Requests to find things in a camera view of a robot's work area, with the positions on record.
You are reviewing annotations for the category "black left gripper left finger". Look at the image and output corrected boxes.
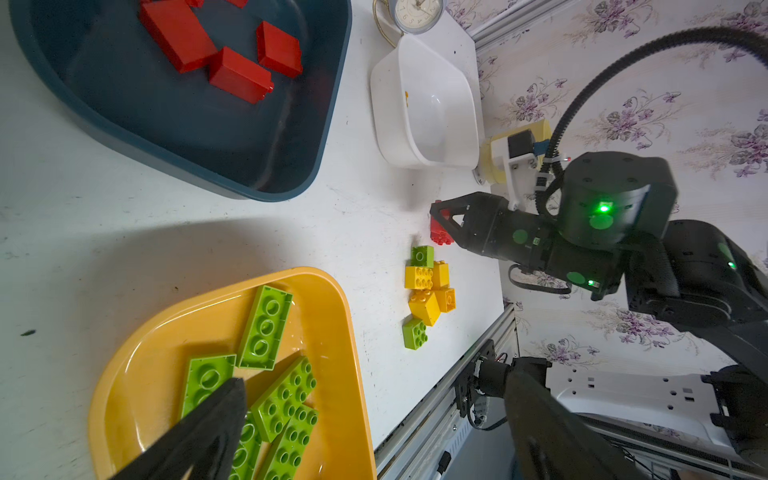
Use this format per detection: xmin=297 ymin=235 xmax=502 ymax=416
xmin=114 ymin=378 xmax=246 ymax=479

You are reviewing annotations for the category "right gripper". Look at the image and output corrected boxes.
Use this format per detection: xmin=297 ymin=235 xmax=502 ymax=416
xmin=430 ymin=191 xmax=554 ymax=270

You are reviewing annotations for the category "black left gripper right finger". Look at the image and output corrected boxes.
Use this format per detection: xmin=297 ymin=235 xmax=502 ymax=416
xmin=504 ymin=371 xmax=644 ymax=480

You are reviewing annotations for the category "red lego brick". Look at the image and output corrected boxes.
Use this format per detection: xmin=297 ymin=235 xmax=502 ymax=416
xmin=139 ymin=0 xmax=218 ymax=73
xmin=430 ymin=216 xmax=454 ymax=246
xmin=256 ymin=21 xmax=303 ymax=78
xmin=209 ymin=47 xmax=274 ymax=104

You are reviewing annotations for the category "small green lego square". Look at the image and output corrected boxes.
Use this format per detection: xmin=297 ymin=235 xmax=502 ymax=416
xmin=410 ymin=245 xmax=434 ymax=268

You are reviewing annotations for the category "green lego brick top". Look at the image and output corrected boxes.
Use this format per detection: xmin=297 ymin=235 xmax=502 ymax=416
xmin=250 ymin=356 xmax=317 ymax=442

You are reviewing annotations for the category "yellow lego brick pile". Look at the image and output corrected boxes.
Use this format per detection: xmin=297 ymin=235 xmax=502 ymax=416
xmin=408 ymin=290 xmax=441 ymax=327

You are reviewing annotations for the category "small green lego brick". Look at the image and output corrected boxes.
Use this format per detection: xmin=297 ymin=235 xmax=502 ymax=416
xmin=402 ymin=317 xmax=428 ymax=350

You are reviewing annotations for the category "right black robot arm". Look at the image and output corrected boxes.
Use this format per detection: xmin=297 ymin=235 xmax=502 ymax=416
xmin=430 ymin=27 xmax=767 ymax=463

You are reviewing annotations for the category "yellow pen cup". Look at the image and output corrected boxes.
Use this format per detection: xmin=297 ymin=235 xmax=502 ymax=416
xmin=473 ymin=119 xmax=552 ymax=185

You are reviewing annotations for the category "yellow plastic tray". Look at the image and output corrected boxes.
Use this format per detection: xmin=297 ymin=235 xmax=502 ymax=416
xmin=88 ymin=266 xmax=378 ymax=480

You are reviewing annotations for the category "white plastic bin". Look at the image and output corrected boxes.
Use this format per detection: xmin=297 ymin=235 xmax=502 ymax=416
xmin=370 ymin=35 xmax=480 ymax=170

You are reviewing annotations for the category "dark teal plastic bin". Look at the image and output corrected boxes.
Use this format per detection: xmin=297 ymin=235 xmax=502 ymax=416
xmin=9 ymin=1 xmax=353 ymax=202

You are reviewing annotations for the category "light blue desk clock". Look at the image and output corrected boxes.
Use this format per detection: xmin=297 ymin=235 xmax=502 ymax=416
xmin=372 ymin=0 xmax=444 ymax=48

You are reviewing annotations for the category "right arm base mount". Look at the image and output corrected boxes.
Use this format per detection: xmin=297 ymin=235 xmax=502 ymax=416
xmin=453 ymin=339 xmax=553 ymax=431

